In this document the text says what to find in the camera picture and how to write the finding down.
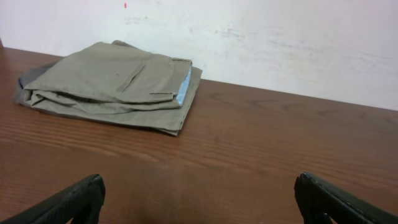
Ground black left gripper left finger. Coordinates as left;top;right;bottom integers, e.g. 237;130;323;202
1;174;106;224

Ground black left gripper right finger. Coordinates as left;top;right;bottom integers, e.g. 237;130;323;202
294;172;397;224

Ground light khaki shorts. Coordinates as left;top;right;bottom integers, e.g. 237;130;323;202
15;40;202;136

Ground folded grey shorts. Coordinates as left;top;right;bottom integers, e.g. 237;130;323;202
17;62;57;89

